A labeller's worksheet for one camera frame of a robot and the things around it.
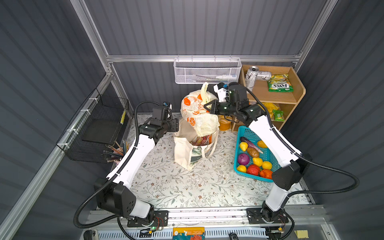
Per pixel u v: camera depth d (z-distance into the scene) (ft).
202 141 3.15
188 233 2.28
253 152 2.97
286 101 2.68
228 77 2.85
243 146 3.15
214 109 2.10
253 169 2.71
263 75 2.99
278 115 3.07
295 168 1.44
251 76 2.57
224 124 3.42
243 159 2.91
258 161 2.89
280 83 2.92
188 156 2.64
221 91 2.18
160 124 1.92
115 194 1.32
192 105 2.31
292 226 2.22
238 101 1.83
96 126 2.52
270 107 3.18
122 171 1.42
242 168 2.80
